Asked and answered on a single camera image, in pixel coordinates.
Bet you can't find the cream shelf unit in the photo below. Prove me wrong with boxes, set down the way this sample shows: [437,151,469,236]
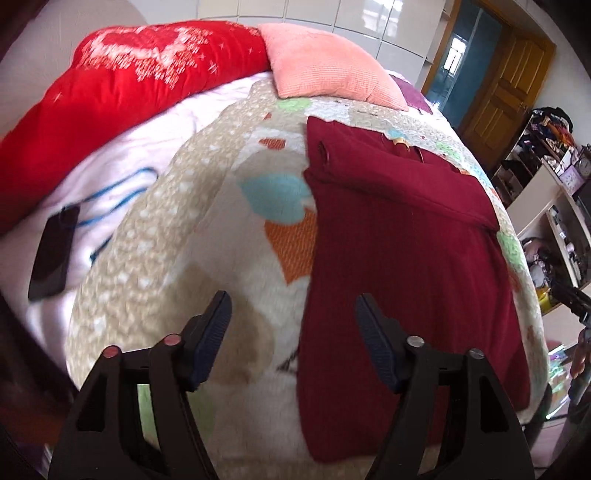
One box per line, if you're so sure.
[489,108,591,333]

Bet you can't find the white round headboard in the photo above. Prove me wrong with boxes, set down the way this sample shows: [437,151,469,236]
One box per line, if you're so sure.
[0,0,148,139]

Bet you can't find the black phone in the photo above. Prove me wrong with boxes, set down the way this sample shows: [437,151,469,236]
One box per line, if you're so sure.
[28,205,81,302]

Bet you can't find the pink cloth bundle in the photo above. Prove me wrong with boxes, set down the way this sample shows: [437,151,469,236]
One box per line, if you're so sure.
[522,237,555,287]

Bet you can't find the blue cable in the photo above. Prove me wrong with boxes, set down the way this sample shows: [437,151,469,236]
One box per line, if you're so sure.
[76,167,160,268]

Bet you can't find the white glossy wardrobe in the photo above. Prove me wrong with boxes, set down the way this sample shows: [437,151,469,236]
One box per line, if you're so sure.
[196,0,455,93]

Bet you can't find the heart patterned quilt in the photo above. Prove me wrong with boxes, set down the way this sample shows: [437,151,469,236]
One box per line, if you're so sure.
[65,80,550,480]

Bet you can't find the dark red garment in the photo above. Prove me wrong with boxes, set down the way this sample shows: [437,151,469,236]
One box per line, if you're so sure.
[297,116,532,464]

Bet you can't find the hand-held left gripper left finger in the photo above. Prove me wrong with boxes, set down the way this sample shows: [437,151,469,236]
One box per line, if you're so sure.
[47,290,233,480]

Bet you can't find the red floral duvet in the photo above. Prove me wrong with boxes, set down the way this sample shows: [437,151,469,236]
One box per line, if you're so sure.
[0,21,273,236]

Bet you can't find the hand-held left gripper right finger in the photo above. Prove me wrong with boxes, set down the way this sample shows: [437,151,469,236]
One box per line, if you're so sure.
[355,294,536,480]

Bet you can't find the black television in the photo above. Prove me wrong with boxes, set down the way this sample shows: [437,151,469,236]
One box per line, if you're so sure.
[573,185,591,222]

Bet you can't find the blue glass door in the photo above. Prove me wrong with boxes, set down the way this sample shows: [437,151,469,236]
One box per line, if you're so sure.
[425,0,504,130]

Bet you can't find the wooden door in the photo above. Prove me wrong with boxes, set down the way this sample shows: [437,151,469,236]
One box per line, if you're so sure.
[457,28,555,174]

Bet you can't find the pile of clothes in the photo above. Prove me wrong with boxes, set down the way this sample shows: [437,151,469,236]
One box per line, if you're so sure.
[529,107,575,153]

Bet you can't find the pink pillow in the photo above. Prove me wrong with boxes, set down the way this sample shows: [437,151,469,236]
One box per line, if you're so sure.
[257,23,411,112]

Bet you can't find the purple cloth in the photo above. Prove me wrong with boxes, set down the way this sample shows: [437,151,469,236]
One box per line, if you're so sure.
[390,74,435,114]

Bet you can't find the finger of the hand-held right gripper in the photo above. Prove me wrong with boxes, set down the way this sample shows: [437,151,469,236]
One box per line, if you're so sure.
[549,281,591,324]

